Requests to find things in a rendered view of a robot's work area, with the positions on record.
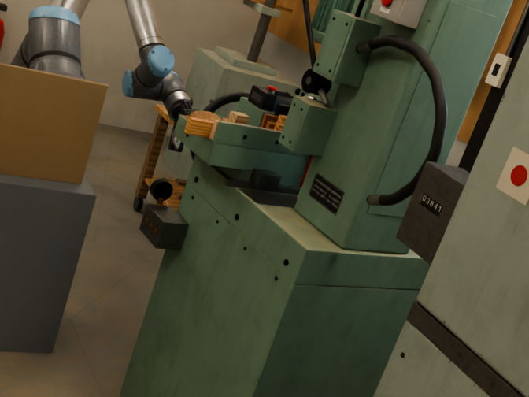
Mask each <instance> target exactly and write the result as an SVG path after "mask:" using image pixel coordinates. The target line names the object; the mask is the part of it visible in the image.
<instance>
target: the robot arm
mask: <svg viewBox="0 0 529 397"><path fill-rule="evenodd" d="M89 1H90V0H51V2H50V4H49V5H48V6H40V7H38V8H35V9H33V10H32V11H31V12H30V14H29V19H28V33H27V35H26V36H25V37H24V40H23V42H22V43H21V45H20V48H19V49H18V51H17V53H16V55H15V57H14V59H13V60H12V62H11V63H10V65H15V66H19V67H23V68H27V69H34V70H39V71H43V72H50V73H54V74H58V75H62V76H70V77H74V78H78V79H81V80H86V79H85V77H84V74H83V72H82V70H81V50H80V19H81V17H82V15H83V13H84V11H85V9H86V8H87V4H88V2H89ZM125 3H126V6H127V9H128V15H129V17H130V21H131V26H132V29H133V32H134V35H135V40H136V43H137V46H138V49H139V57H140V60H141V63H140V64H139V66H138V67H137V68H136V69H135V71H131V70H127V71H125V72H124V75H123V79H122V91H123V93H124V95H125V96H126V97H130V98H141V99H148V100H154V101H161V102H163V103H164V105H165V108H166V110H167V112H168V115H169V116H170V117H171V118H173V119H175V122H174V125H173V129H172V134H171V138H170V141H169V145H168V149H169V150H173V151H177V152H182V150H183V145H184V144H183V143H182V142H181V141H180V140H179V139H177V138H176V137H175V136H174V131H175V129H176V124H177V121H178V119H179V115H185V116H190V115H191V113H192V112H195V111H198V110H196V109H193V101H192V100H191V99H190V97H189V95H188V93H187V91H186V89H185V87H184V85H183V81H182V80H181V78H180V77H179V76H178V74H177V73H175V72H173V71H172V69H173V67H174V64H175V58H174V56H173V54H172V52H171V51H170V50H169V49H168V48H167V47H165V44H164V43H163V39H162V37H161V32H160V28H159V26H158V22H157V18H156V15H155V12H154V7H153V4H152V1H151V0H125Z"/></svg>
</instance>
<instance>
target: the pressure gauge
mask: <svg viewBox="0 0 529 397"><path fill-rule="evenodd" d="M172 192H173V188H172V185H171V184H170V183H169V182H168V181H167V180H166V179H165V178H157V179H155V180H154V181H153V182H152V183H151V184H150V187H149V193H150V195H151V196H153V197H154V198H155V199H156V200H157V205H158V206H162V204H163V201H165V200H167V199H169V198H170V196H171V195H172Z"/></svg>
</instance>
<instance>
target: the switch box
mask: <svg viewBox="0 0 529 397"><path fill-rule="evenodd" d="M426 3H427V0H392V2H391V4H389V5H388V6H383V5H382V2H381V0H374V2H373V3H372V7H371V10H370V13H372V14H374V15H376V16H378V17H382V18H383V19H386V20H389V21H391V22H393V23H395V24H400V25H402V26H405V27H407V28H412V29H416V28H417V26H418V24H419V21H420V18H421V16H422V13H423V11H424V7H425V5H426ZM381 6H382V7H384V8H386V9H389V10H390V11H389V13H384V12H382V11H380V8H381Z"/></svg>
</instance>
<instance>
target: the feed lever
mask: <svg viewBox="0 0 529 397"><path fill-rule="evenodd" d="M302 2H303V8H304V14H305V25H306V31H307V37H308V43H309V53H310V60H311V66H312V68H311V69H308V70H307V71H306V72H305V74H304V75H303V77H302V81H301V85H302V89H303V91H304V92H305V93H308V94H312V95H319V96H320V97H321V99H322V101H323V103H324V105H326V106H329V105H330V100H329V98H328V96H327V93H328V92H329V91H330V89H331V81H330V80H328V79H326V78H325V77H323V76H321V75H319V74H318V73H316V72H314V71H313V66H314V64H315V61H316V52H315V46H314V41H313V30H312V25H311V18H310V12H309V2H308V0H302Z"/></svg>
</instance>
